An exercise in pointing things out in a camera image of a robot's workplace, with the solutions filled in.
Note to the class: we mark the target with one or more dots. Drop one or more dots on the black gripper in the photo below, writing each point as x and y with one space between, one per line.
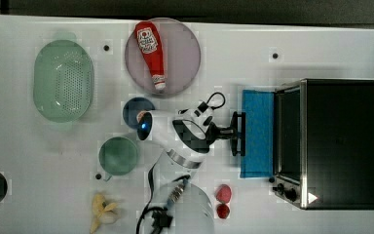
197 121

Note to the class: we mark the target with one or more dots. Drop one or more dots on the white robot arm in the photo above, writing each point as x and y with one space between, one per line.
176 205

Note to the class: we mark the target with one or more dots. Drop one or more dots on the large red strawberry toy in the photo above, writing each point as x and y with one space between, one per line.
223 194

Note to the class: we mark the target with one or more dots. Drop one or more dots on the small red strawberry toy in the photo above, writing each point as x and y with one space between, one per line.
223 211

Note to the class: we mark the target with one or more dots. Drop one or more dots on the grey round plate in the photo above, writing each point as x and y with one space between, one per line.
182 58

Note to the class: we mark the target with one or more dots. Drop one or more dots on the blue bowl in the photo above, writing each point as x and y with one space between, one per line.
133 107

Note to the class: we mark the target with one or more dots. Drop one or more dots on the green mug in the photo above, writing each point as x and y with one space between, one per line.
118 156

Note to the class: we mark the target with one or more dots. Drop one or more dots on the red ketchup bottle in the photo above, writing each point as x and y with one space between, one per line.
150 45

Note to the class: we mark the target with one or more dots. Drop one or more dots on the peeled banana toy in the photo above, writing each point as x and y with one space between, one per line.
103 212

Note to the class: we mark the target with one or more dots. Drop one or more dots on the green plastic colander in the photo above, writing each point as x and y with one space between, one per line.
63 80

